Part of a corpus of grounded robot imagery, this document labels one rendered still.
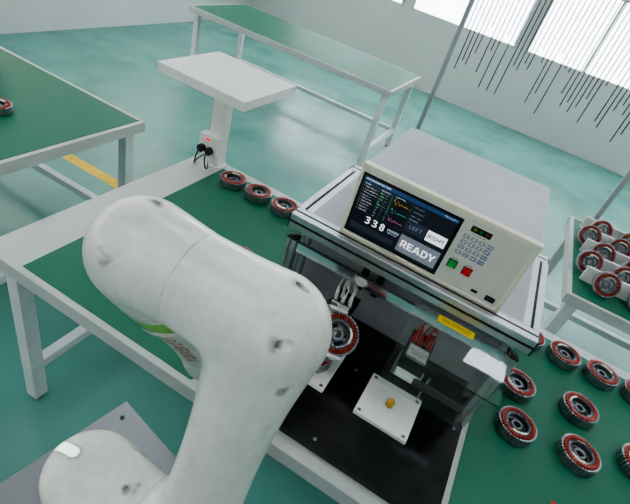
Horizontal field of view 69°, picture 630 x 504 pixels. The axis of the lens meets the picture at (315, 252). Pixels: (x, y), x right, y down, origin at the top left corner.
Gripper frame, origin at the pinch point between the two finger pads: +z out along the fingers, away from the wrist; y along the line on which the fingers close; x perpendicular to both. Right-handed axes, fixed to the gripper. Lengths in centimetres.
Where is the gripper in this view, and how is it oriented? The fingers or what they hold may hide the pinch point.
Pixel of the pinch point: (335, 333)
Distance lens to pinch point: 116.8
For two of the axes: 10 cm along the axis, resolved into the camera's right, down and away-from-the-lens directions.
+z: 7.1, 3.7, 6.0
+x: -6.8, 1.5, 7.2
